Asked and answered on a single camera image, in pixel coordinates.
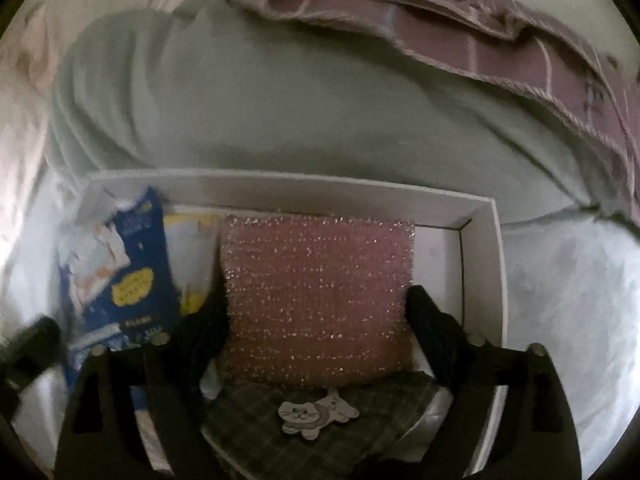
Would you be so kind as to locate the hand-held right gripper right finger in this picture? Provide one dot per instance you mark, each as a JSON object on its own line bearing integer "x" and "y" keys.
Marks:
{"x": 425, "y": 320}

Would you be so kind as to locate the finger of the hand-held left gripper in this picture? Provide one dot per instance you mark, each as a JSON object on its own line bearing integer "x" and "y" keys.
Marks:
{"x": 30, "y": 347}

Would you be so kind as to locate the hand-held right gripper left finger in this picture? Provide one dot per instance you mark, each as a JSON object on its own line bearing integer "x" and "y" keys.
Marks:
{"x": 200, "y": 330}

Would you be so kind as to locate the white cardboard box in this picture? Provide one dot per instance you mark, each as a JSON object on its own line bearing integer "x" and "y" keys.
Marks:
{"x": 480, "y": 270}

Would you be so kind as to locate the blue cartoon eye mask packet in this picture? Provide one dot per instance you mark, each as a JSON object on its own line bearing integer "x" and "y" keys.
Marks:
{"x": 125, "y": 280}

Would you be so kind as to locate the yellow packet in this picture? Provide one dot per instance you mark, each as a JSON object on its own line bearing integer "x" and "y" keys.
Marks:
{"x": 192, "y": 240}

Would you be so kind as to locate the pink glitter sponge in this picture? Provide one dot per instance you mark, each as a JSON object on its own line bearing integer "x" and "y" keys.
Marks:
{"x": 320, "y": 300}

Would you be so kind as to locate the grey plaid pouch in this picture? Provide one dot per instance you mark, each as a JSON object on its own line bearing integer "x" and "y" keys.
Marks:
{"x": 250, "y": 425}

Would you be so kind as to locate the green blanket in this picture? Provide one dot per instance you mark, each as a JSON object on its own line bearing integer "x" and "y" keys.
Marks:
{"x": 300, "y": 110}

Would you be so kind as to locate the purple striped blanket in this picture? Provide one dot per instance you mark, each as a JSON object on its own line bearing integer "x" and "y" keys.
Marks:
{"x": 450, "y": 35}

